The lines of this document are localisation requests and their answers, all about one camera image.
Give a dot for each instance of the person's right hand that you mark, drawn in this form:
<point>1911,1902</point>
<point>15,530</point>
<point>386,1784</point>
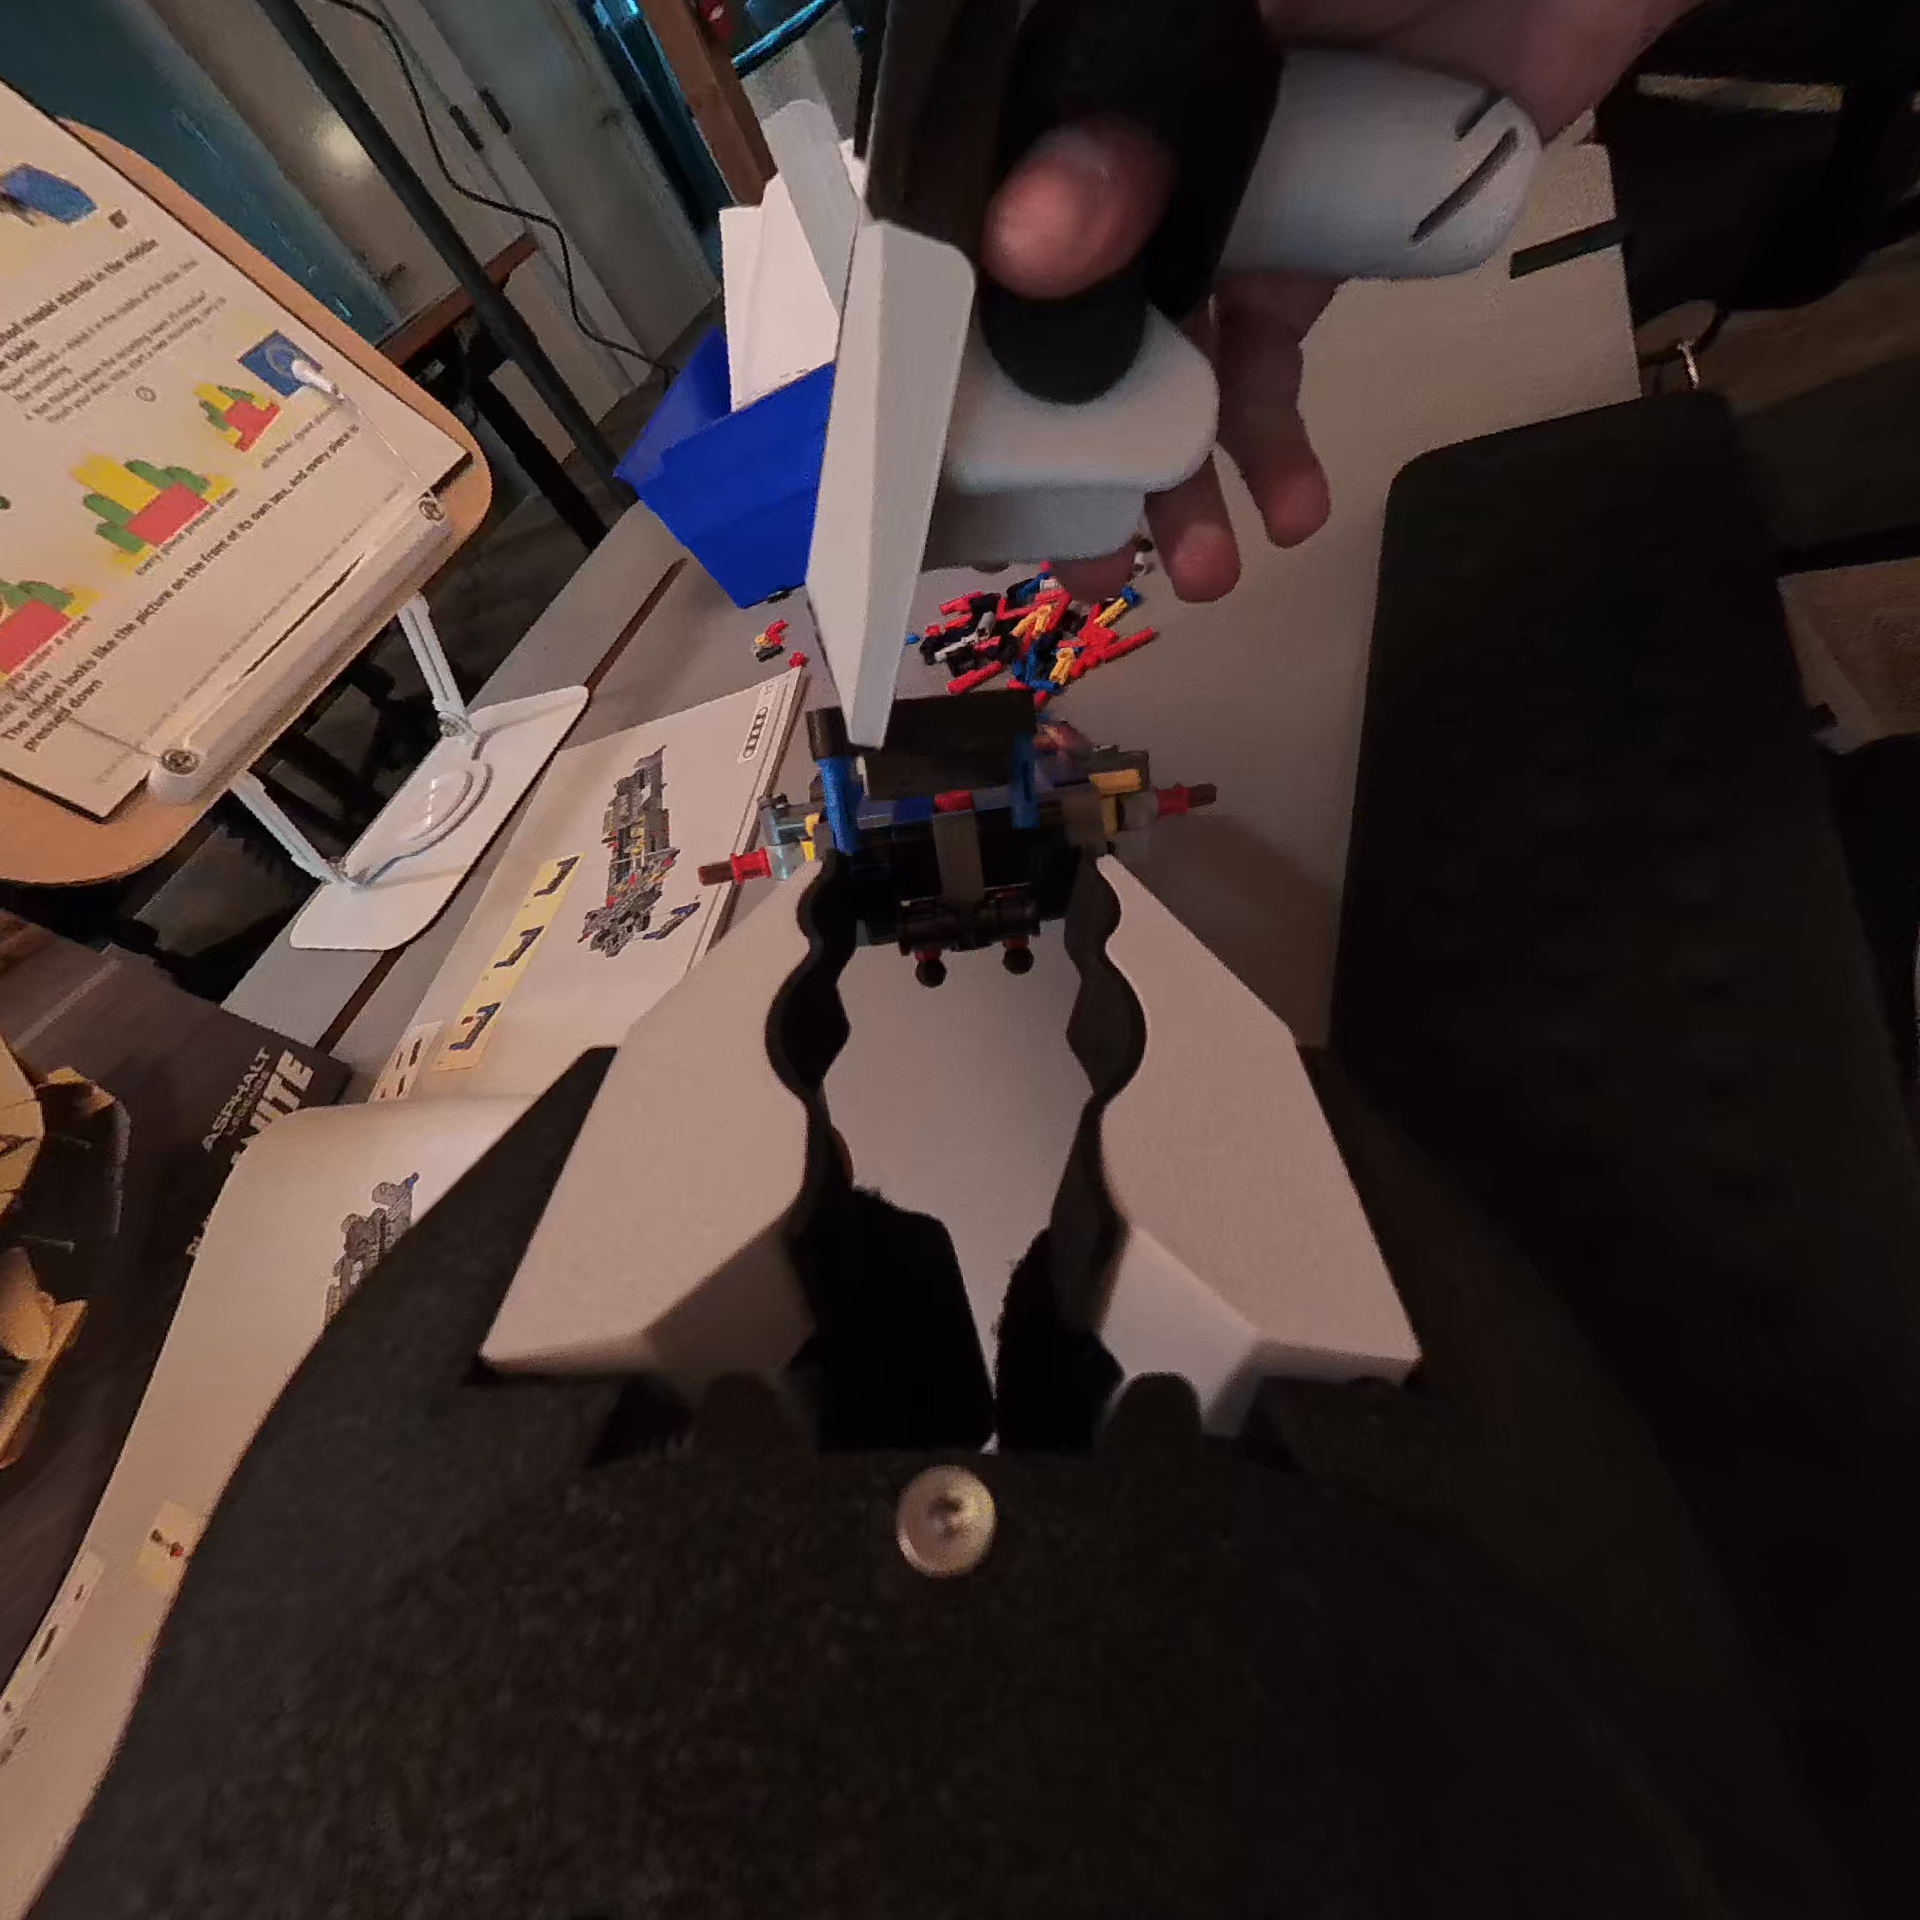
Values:
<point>1424,31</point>

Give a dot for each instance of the blue plastic bin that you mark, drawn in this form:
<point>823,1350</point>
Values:
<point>736,481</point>

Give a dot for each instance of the small yellow red pin cluster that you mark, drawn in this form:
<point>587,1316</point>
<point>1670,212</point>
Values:
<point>773,644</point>

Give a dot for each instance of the pile of lego pins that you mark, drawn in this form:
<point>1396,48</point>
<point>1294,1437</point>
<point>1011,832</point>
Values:
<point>1035,632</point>

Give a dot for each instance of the dark lego set box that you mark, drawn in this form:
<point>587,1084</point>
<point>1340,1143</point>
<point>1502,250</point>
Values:
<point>91,1204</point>

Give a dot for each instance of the dark green mat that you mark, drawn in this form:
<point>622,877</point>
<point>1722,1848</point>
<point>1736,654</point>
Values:
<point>1567,250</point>

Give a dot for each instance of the wooden side desk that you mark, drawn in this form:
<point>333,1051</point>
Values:
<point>463,285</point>

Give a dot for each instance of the printed instruction sheet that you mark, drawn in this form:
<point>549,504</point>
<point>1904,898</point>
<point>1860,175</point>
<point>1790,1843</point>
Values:
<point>185,455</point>

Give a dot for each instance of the crumpled white paper bags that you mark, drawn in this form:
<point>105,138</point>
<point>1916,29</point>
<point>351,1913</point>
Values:
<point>782,253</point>

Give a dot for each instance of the black lego beam blue pins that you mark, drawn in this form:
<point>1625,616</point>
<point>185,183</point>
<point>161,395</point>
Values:
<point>944,738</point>

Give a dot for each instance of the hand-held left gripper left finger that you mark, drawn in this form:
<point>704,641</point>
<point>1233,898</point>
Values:
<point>663,1182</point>

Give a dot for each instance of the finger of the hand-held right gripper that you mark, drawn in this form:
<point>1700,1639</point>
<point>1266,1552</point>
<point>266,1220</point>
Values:
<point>888,496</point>

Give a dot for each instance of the lego instruction booklet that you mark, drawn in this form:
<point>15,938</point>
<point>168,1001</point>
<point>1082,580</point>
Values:
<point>574,901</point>

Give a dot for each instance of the grey lego chassis assembly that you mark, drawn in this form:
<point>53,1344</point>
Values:
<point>962,883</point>

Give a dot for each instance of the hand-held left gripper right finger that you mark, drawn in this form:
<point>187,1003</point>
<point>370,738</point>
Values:
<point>1242,1182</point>

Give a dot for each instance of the black stand pole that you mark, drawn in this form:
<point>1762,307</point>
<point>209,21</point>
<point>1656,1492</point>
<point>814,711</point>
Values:
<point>434,274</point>

